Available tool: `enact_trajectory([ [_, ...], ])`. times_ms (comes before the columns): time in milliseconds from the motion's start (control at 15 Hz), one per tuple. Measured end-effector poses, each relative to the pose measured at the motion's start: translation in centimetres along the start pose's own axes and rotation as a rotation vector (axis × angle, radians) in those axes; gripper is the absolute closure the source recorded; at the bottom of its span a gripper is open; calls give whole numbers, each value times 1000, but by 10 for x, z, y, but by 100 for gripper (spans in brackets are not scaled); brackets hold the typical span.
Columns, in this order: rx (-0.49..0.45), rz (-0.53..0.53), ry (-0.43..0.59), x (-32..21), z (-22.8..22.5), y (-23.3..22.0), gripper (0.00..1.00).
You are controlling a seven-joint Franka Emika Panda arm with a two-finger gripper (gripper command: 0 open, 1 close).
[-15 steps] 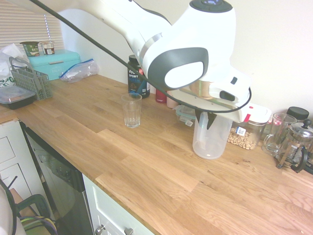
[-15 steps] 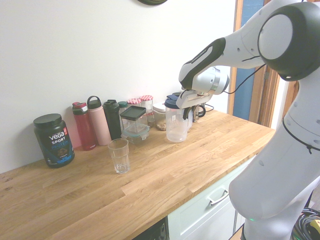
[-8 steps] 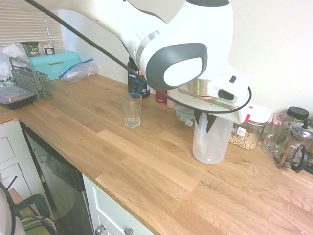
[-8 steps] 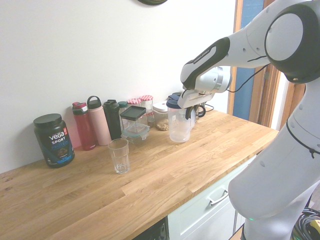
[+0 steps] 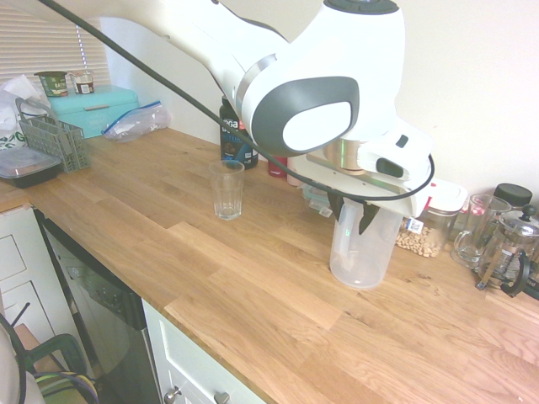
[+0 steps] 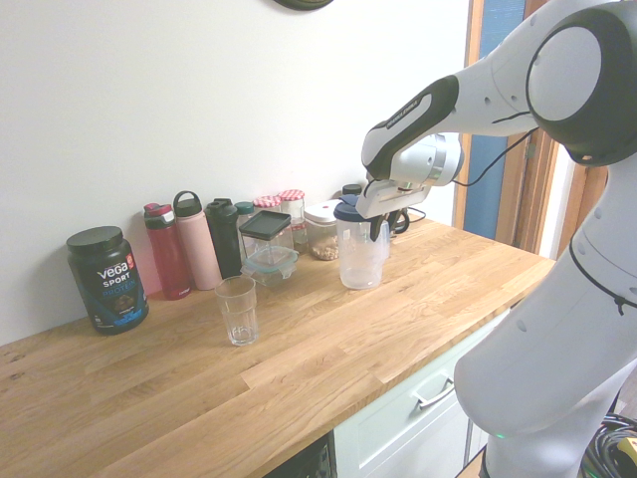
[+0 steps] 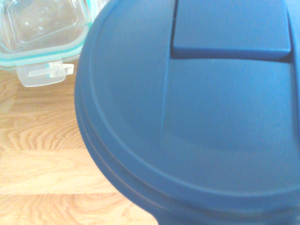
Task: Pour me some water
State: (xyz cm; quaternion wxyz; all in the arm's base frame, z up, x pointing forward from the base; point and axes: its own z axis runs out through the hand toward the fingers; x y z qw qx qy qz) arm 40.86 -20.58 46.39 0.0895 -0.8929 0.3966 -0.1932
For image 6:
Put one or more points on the square container black lid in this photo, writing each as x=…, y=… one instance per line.
x=264, y=226

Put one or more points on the pale cabinet with drawer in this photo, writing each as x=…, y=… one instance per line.
x=398, y=438

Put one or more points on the clear jar dark green lid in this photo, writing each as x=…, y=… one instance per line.
x=245, y=208

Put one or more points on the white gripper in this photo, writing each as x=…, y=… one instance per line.
x=390, y=199

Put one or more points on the cereal canister white red lid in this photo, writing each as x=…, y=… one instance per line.
x=322, y=234

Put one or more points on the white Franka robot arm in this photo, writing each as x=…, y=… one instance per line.
x=547, y=348

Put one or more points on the glass food container teal clips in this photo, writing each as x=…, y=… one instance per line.
x=269, y=271

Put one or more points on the black round wall clock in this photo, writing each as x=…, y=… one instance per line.
x=303, y=3

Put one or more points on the pink water bottle black cap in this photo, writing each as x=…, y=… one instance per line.
x=198, y=249

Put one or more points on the red water bottle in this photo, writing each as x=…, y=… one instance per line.
x=166, y=259

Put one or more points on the blue door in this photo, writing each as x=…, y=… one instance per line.
x=487, y=199

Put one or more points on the clear faceted drinking glass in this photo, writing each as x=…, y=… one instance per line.
x=237, y=313

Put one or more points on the black shaker bottle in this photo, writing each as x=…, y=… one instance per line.
x=224, y=239

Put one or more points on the clear pitcher with blue lid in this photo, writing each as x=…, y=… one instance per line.
x=360, y=259

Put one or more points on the wooden door frame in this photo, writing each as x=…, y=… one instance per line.
x=535, y=209

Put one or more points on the jar with black lid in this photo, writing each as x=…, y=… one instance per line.
x=351, y=190

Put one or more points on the black Vega protein tub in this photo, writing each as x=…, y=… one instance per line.
x=107, y=284

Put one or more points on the black dishwasher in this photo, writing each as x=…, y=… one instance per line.
x=303, y=460

